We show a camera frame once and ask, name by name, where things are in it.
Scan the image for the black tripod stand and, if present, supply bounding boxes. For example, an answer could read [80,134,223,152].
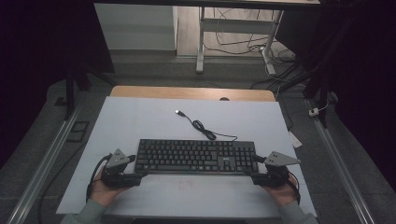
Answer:
[279,12,359,129]
[55,60,118,121]

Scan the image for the tangle of floor cables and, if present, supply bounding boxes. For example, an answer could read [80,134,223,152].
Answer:
[204,7,312,94]

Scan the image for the black floor frame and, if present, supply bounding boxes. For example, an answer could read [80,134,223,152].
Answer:
[66,120,91,144]

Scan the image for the hand-held gripper black cable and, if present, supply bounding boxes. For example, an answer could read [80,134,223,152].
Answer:
[287,170,303,206]
[85,152,114,203]

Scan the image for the black keyboard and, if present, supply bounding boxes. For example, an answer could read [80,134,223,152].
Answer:
[134,138,260,175]

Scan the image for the person's right hand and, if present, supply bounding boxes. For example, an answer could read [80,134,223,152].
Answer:
[262,173,299,208]

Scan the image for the right hand-held gripper black cable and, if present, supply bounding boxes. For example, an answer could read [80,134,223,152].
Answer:
[287,170,303,206]

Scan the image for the person's left hand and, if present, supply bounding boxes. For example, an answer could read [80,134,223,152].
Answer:
[89,170,129,208]

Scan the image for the white board mat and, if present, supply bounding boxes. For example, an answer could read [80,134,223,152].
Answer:
[55,95,318,218]

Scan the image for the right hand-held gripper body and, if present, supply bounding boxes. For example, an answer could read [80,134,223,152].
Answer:
[250,150,302,189]

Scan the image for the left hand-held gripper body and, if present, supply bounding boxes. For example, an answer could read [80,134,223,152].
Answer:
[100,148,144,189]

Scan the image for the white desk frame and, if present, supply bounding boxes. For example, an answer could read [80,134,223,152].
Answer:
[195,6,285,76]

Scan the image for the white paper tag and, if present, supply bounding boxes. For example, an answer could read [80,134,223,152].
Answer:
[288,131,304,149]

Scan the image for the black floor cable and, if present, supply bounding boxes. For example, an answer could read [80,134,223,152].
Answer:
[36,141,89,224]

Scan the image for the black keyboard cable with plug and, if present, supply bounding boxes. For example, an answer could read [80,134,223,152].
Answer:
[175,109,239,143]

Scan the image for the white cabinet panel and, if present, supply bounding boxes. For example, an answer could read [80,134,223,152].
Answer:
[93,3,179,51]

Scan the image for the aluminium floor rail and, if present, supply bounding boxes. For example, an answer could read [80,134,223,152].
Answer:
[5,104,82,224]
[306,99,376,224]

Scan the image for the left hand-held gripper black cable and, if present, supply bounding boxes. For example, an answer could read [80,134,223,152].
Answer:
[85,152,114,203]

